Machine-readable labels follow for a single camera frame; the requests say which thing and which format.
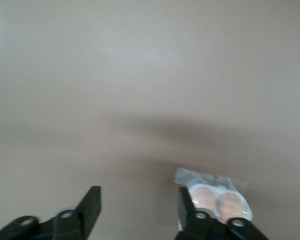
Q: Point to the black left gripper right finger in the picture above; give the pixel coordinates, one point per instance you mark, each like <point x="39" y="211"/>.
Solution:
<point x="190" y="225"/>

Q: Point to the clear plastic egg box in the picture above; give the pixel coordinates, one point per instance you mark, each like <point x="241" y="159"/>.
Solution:
<point x="190" y="176"/>

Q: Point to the brown table cover mat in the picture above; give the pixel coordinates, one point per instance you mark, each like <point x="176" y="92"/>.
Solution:
<point x="140" y="75"/>

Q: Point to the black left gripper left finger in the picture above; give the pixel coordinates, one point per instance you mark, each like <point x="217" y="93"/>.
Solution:
<point x="87" y="212"/>

